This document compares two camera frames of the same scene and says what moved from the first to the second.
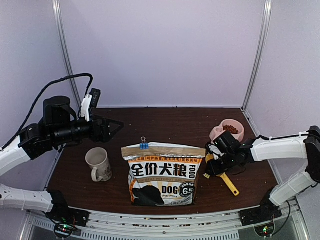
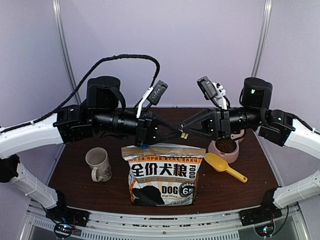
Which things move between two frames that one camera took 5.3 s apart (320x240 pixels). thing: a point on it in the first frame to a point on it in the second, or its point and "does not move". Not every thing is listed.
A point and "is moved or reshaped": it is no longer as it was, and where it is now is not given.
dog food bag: [162, 173] does not move
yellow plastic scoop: [225, 176] is moved or reshaped
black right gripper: [214, 169] to [220, 124]
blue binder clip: [144, 145] does not move
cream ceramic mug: [97, 158] does not move
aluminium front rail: [240, 223] does not move
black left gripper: [104, 136] to [145, 134]
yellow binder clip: [206, 175] to [184, 135]
